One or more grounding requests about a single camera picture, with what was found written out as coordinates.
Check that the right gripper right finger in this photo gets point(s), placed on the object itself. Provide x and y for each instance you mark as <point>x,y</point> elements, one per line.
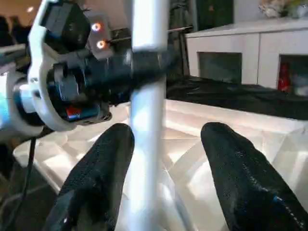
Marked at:
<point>250,192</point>

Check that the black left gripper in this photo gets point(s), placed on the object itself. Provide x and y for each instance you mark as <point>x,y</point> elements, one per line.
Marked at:
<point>91,82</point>

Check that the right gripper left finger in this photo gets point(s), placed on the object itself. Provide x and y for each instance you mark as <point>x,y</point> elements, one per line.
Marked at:
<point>91,192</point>

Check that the white plastic table leg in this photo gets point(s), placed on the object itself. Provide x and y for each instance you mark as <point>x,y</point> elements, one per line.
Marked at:
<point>147,144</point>

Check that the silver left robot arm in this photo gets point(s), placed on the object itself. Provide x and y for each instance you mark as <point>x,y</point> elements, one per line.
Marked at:
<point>12,106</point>

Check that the black mat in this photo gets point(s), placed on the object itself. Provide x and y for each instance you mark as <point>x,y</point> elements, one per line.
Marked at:
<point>231,96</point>

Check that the white cabinet with glass doors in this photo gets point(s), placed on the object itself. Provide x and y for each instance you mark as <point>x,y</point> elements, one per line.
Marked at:
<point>250,43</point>

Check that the red bottle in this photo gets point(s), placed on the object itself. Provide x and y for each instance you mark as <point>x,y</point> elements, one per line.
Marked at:
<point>284,77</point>

